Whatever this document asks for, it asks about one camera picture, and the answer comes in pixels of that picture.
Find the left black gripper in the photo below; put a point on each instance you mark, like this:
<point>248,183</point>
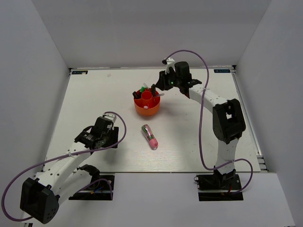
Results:
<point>114,132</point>

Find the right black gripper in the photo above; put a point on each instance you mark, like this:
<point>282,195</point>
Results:
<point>162,83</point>

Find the black handled scissors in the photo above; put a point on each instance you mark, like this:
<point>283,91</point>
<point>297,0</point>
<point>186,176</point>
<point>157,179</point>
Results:
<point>153,90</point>

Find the yellow highlighter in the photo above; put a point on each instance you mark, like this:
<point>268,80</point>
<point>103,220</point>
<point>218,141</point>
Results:
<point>136,95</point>

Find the pink capped marker case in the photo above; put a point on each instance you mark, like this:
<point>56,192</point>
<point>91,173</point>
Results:
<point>148,134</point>

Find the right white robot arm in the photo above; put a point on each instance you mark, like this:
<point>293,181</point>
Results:
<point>227,117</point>

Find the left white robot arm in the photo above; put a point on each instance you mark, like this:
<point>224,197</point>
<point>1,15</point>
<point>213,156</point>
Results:
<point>41,197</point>

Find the orange round organizer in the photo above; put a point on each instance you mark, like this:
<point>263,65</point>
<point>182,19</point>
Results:
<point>147,99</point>

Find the right corner label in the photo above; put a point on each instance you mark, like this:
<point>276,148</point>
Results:
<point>222,71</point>

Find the corner label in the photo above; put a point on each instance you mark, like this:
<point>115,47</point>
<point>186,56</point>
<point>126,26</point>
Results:
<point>79,72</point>
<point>222,71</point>

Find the left corner label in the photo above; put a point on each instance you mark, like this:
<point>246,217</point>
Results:
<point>79,72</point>

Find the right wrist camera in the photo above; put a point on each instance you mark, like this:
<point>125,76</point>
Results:
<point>168,62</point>

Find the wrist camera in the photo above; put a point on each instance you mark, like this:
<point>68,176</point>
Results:
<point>168,62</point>
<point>110,116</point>

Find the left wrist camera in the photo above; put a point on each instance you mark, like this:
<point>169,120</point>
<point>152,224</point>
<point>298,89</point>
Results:
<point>110,116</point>

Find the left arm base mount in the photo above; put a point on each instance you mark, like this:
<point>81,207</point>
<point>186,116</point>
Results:
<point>101,186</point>

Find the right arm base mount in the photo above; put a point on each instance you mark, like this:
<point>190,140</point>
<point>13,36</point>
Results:
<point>210,189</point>

